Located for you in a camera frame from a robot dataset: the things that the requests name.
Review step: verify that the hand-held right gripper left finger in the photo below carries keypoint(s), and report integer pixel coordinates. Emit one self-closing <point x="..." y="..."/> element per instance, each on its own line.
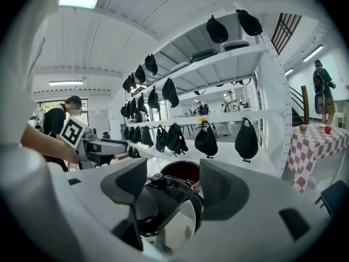
<point x="124" y="184"/>

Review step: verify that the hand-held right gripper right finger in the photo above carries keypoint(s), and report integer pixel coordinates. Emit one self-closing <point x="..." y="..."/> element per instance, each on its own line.
<point x="223" y="190"/>

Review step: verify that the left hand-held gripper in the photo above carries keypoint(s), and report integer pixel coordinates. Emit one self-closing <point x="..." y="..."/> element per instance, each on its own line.
<point x="75" y="131"/>

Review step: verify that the dark red pressure cooker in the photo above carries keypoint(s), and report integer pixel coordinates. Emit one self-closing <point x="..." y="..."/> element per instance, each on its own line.
<point x="180" y="171"/>

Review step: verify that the silver pressure cooker lid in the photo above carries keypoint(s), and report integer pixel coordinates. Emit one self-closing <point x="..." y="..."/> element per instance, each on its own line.
<point x="182" y="222"/>

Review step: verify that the person's left forearm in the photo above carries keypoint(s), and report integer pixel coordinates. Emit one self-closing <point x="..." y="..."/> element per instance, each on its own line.
<point x="43" y="143"/>

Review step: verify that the row of black hanging bags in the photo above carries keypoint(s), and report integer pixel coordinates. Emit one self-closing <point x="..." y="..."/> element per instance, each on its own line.
<point x="246" y="143"/>

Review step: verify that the long ceiling tube light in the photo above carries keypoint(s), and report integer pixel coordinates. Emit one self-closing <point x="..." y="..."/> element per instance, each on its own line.
<point x="313" y="53"/>
<point x="65" y="83"/>
<point x="289" y="72"/>

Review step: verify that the checkered cloth table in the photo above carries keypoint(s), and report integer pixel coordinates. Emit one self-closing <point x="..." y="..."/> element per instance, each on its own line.
<point x="313" y="149"/>

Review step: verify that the yellow apple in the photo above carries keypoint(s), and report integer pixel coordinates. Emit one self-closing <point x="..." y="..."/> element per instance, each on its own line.
<point x="303" y="127"/>

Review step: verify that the white metal shelf rack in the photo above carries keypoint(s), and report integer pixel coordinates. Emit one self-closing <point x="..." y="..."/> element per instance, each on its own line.
<point x="272" y="97"/>

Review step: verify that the person's white shirt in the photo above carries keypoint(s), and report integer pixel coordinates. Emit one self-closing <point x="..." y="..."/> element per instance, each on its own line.
<point x="19" y="91"/>

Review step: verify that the dark staircase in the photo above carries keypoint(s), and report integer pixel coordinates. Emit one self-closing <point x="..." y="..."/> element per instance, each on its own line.
<point x="295" y="110"/>

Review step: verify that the dark blue chair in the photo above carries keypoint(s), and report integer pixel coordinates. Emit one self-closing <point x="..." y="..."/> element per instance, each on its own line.
<point x="336" y="195"/>

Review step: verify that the red apple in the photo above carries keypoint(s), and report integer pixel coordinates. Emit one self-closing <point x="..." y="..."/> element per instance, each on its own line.
<point x="328" y="129"/>

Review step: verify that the dark green cushion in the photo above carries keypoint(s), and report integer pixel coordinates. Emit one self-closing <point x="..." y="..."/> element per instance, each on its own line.
<point x="203" y="54"/>

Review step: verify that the white plastic chair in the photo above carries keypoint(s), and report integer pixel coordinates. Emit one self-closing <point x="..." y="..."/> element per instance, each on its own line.
<point x="339" y="119"/>

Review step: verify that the grey cushion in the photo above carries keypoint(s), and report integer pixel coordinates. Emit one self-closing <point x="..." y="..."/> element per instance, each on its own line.
<point x="234" y="45"/>

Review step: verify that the rectangular ceiling light panel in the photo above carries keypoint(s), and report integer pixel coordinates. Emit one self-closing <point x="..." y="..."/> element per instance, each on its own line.
<point x="78" y="0"/>

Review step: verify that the brown lattice window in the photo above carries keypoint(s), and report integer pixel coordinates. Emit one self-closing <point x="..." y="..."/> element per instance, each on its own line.
<point x="285" y="33"/>

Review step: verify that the brown wooden post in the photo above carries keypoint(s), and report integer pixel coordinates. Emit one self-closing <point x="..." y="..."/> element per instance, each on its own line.
<point x="304" y="105"/>

